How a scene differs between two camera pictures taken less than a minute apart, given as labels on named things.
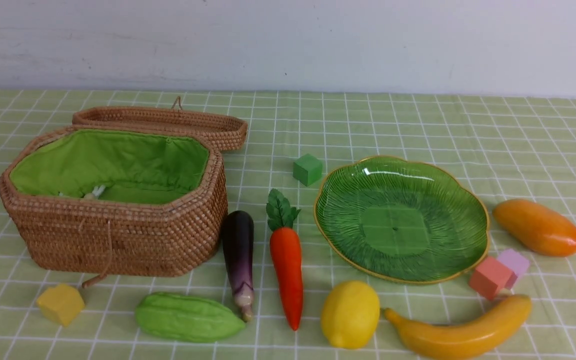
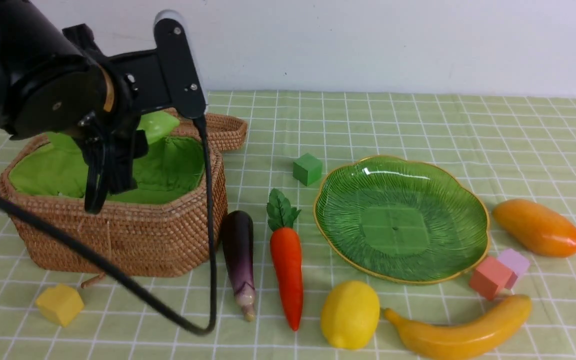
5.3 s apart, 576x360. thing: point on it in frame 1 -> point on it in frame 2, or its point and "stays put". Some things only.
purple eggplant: [238, 233] stays put
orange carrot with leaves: [286, 256] stays put
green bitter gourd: [187, 318] -> [157, 125]
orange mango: [537, 229] stays put
